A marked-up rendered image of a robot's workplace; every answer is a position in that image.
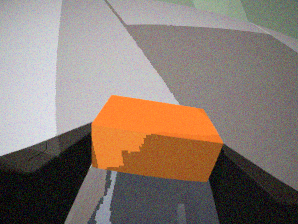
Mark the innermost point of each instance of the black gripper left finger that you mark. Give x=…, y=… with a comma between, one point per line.
x=38, y=184

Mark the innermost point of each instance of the orange block with dark square face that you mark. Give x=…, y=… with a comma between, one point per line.
x=154, y=139

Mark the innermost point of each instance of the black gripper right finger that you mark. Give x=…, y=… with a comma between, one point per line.
x=245, y=194

